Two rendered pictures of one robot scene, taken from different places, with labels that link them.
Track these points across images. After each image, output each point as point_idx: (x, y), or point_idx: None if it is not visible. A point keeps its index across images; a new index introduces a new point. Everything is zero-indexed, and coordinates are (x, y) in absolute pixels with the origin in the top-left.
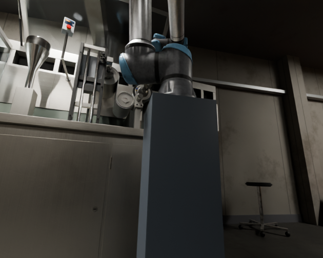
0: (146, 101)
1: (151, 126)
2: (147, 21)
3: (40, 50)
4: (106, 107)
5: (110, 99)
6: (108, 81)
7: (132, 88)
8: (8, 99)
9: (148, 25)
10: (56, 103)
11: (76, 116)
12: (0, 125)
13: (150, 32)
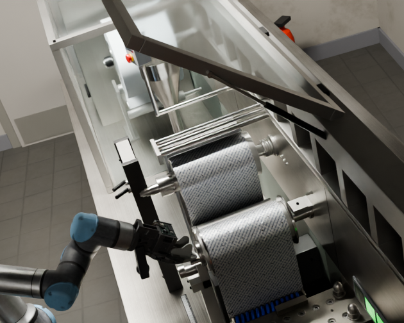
0: (212, 273)
1: None
2: None
3: (151, 86)
4: (283, 179)
5: (281, 163)
6: (181, 194)
7: (297, 154)
8: (222, 101)
9: None
10: (246, 131)
11: (266, 171)
12: None
13: None
